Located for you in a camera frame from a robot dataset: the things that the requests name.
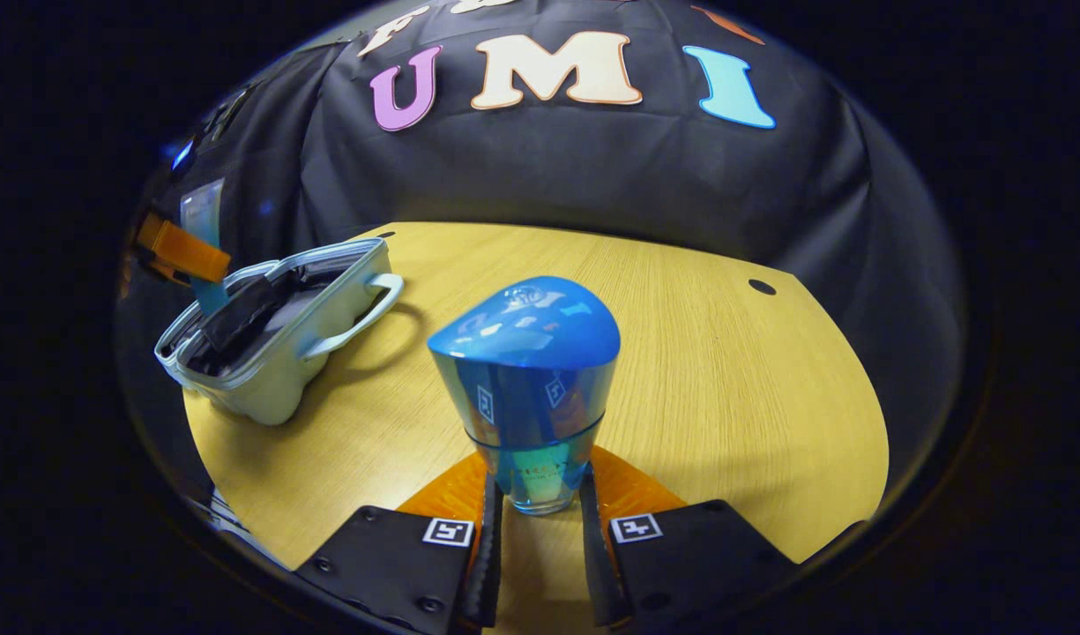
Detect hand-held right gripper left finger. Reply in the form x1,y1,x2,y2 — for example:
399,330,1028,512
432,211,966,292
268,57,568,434
294,452,506,632

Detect light blue suitcase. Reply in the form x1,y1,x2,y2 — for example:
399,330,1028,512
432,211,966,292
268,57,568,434
154,236,406,427

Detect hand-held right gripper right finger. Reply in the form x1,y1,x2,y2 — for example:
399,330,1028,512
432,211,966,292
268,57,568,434
578,445,802,630

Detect blue cap glass bottle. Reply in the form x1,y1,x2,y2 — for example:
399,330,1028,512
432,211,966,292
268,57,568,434
427,275,622,516

